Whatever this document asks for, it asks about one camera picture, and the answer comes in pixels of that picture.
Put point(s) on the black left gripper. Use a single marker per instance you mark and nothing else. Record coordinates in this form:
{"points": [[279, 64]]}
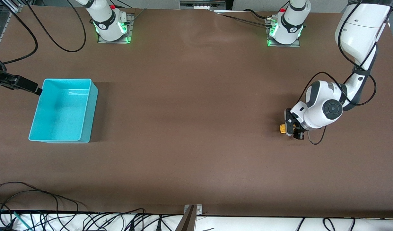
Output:
{"points": [[299, 133]]}

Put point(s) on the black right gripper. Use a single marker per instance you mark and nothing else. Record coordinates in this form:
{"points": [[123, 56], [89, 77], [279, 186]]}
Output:
{"points": [[11, 80]]}

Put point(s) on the yellow beetle toy car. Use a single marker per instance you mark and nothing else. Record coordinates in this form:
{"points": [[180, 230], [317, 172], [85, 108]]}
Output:
{"points": [[282, 129]]}

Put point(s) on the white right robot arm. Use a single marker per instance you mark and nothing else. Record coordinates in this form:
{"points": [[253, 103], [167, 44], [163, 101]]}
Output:
{"points": [[106, 22]]}

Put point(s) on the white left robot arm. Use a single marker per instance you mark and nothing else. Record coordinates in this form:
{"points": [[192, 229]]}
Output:
{"points": [[357, 29]]}

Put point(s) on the teal plastic bin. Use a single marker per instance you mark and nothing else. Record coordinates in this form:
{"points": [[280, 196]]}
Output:
{"points": [[61, 112]]}

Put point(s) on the silver mounting plate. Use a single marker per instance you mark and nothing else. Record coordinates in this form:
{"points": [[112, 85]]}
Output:
{"points": [[199, 210]]}

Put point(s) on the grey power strip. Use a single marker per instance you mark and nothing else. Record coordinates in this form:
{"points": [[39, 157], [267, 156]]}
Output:
{"points": [[203, 4]]}

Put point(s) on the black power plug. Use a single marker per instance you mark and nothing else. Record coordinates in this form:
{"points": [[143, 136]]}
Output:
{"points": [[158, 226], [131, 226]]}

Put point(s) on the black left camera mount bracket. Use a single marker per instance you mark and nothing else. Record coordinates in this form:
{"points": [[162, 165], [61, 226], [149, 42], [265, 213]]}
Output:
{"points": [[289, 122]]}

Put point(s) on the aluminium frame profile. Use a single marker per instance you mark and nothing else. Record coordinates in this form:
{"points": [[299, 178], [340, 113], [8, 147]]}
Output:
{"points": [[13, 6]]}

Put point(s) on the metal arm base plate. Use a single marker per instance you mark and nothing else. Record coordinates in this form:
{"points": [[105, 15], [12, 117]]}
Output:
{"points": [[101, 41], [296, 45]]}

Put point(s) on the dark grey tapered post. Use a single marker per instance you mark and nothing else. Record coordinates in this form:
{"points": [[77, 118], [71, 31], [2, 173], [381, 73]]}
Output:
{"points": [[187, 223]]}

